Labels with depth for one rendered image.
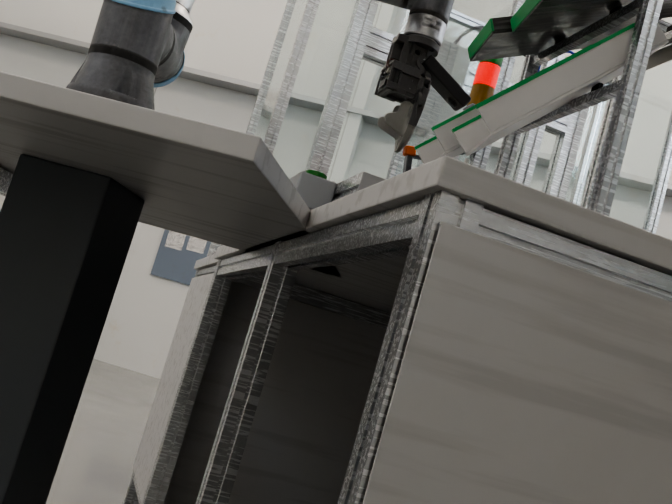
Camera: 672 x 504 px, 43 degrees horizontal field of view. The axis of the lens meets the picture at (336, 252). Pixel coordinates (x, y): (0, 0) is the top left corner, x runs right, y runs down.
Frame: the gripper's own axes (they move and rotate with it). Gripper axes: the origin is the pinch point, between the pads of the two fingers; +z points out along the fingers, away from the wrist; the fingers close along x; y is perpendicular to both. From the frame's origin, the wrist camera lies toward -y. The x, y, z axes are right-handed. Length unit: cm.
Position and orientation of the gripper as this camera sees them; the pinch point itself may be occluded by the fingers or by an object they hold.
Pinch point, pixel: (402, 147)
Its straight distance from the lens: 161.0
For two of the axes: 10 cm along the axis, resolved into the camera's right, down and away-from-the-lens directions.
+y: -9.2, -3.1, -2.5
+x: 2.7, -0.5, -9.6
